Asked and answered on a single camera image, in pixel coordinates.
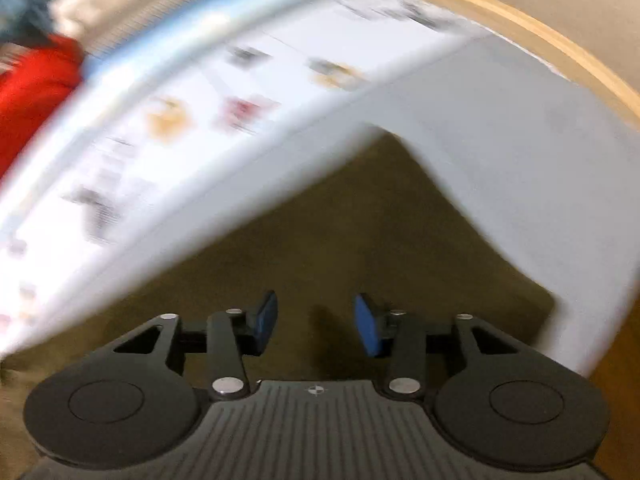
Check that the teal cushion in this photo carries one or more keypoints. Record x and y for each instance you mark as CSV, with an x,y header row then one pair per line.
x,y
20,0

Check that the folded red quilt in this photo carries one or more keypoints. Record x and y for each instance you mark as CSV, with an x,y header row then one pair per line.
x,y
35,90

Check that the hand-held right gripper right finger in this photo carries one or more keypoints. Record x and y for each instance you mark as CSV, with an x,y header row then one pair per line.
x,y
367,325

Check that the grey deer print bed sheet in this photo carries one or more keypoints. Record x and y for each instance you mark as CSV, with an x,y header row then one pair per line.
x,y
525,160

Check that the wooden bed frame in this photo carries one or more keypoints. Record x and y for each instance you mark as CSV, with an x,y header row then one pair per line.
x,y
550,40

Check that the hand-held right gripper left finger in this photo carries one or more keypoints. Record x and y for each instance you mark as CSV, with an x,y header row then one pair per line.
x,y
265,317

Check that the white plush toy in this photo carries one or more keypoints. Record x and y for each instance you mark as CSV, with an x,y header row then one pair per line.
x,y
70,7

